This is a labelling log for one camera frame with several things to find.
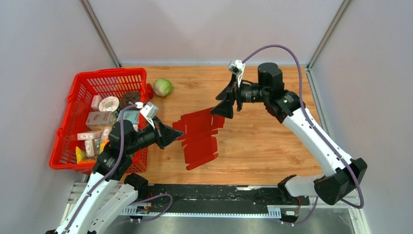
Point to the red plastic basket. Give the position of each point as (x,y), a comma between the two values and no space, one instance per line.
(107,82)

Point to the aluminium frame rail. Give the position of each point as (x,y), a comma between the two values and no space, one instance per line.
(284,215)

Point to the pink tape roll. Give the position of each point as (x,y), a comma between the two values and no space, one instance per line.
(110,103)

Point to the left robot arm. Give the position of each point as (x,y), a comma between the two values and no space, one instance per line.
(92,214)

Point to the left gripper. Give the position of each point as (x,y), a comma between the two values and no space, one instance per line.
(164,135)

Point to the brown round cake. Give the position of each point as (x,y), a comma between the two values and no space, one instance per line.
(129,98)

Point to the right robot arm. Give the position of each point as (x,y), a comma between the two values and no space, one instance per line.
(341,174)

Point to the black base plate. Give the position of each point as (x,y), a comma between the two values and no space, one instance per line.
(219,199)

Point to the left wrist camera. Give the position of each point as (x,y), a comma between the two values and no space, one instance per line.
(148,111)

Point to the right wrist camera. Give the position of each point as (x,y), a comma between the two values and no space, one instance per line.
(237,67)

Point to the red paper box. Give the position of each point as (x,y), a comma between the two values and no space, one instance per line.
(199,141)

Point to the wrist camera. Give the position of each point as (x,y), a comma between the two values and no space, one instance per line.
(237,67)
(148,111)

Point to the green cabbage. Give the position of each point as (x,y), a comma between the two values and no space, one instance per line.
(162,87)

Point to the teal box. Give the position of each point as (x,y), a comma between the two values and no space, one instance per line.
(132,116)

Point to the red pepper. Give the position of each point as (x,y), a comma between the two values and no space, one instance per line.
(150,91)

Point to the orange yellow snack bag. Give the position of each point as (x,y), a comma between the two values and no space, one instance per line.
(81,156)

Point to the pink box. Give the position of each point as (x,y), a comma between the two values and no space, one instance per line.
(105,118)

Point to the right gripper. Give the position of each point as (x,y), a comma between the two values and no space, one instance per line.
(232,91)

